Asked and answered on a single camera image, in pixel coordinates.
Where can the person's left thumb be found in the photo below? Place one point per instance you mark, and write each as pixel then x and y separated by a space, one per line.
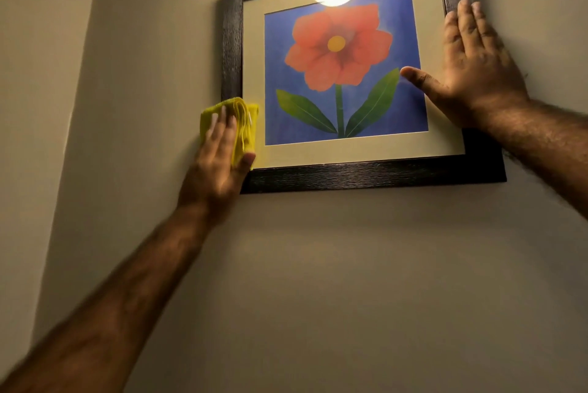
pixel 243 167

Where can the person's right hand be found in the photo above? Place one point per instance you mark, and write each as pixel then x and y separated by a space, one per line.
pixel 477 75

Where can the person's left forearm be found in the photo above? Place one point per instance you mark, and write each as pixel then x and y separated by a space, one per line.
pixel 110 310

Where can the person's right middle finger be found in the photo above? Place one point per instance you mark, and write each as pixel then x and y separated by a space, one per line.
pixel 468 27

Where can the person's right thumb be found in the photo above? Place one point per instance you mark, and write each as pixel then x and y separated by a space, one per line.
pixel 422 81

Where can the yellow cleaning cloth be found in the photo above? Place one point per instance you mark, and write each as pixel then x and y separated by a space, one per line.
pixel 248 124

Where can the person's right forearm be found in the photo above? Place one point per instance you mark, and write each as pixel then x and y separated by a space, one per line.
pixel 546 140

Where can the person's left middle finger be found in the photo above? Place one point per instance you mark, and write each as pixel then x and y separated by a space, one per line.
pixel 217 131

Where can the dark framed flower picture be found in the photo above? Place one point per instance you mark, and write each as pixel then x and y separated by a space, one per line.
pixel 321 149

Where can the person's left hand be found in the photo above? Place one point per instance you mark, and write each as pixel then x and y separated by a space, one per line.
pixel 212 176

